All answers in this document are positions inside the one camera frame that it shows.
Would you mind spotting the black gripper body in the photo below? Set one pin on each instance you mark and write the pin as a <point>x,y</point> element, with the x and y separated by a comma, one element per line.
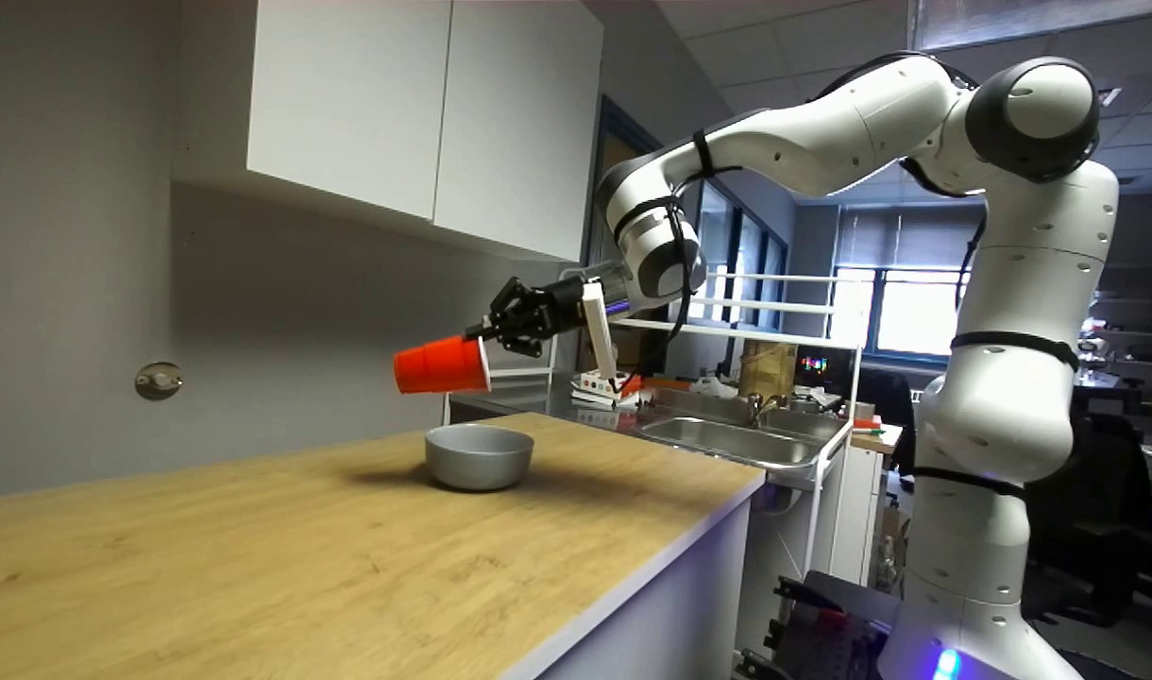
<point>540,310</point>

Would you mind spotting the red plastic cup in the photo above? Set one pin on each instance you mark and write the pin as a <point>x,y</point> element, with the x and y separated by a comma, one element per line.
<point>443,362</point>

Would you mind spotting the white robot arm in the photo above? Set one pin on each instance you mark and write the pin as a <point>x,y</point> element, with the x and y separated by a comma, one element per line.
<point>1029,378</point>

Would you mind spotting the gray bowl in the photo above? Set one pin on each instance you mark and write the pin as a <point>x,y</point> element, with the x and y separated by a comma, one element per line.
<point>478,459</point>

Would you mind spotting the stainless steel sink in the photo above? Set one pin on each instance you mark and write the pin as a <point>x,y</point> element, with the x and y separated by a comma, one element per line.
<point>725,439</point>

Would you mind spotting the white shelf rack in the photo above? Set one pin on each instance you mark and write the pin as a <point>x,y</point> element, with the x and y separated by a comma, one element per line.
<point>777,303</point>

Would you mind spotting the yellow bag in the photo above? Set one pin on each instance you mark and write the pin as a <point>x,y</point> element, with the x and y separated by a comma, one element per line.
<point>769,368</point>

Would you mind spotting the red and white box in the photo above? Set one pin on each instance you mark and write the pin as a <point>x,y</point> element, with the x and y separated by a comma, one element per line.
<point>866,420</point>

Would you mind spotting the window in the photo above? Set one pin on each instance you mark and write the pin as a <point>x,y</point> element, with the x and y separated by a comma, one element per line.
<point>915,306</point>

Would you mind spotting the black and red equipment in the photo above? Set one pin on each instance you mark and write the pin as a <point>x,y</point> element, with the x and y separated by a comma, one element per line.
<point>826,627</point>

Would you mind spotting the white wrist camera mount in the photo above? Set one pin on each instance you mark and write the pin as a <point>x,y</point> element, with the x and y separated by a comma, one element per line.
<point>598,334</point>

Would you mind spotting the white wall cabinet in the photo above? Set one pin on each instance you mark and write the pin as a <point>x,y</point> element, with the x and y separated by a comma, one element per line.
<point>410,116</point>

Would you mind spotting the round wall knob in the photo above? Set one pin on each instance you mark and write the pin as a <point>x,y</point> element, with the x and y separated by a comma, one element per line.
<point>155,378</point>

